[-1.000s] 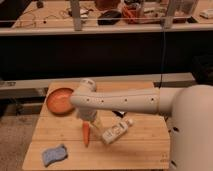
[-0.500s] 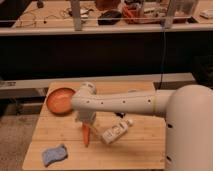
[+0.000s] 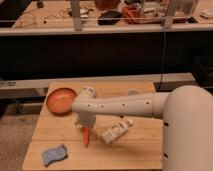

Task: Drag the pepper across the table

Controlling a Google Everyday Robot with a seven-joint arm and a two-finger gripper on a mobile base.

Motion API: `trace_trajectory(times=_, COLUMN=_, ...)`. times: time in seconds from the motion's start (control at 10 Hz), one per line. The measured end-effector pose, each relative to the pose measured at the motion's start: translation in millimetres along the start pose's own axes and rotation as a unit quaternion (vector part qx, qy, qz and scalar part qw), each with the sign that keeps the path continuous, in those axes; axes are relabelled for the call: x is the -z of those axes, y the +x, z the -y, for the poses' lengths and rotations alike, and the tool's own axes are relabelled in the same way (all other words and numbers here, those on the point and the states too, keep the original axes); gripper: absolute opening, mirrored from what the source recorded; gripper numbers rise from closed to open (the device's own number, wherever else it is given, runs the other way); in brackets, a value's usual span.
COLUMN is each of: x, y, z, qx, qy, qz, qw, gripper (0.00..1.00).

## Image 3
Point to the blue sponge cloth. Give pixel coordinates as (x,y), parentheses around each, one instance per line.
(52,155)

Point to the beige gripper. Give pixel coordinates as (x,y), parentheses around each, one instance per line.
(86,120)

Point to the metal frame post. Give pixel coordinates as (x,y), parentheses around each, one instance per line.
(168,20)
(75,6)

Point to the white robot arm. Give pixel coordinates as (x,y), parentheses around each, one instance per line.
(187,114)

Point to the orange wooden bowl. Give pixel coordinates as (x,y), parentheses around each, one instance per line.
(59,101)

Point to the black device on bench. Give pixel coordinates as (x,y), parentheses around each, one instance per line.
(109,17)

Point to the white plastic bottle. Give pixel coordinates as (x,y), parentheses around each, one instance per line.
(116,131)

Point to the metal frame post right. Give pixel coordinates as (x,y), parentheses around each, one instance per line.
(168,20)

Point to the orange chili pepper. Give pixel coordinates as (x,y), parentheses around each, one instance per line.
(86,136)

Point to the metal frame post left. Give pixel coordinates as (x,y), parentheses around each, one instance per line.
(75,6)

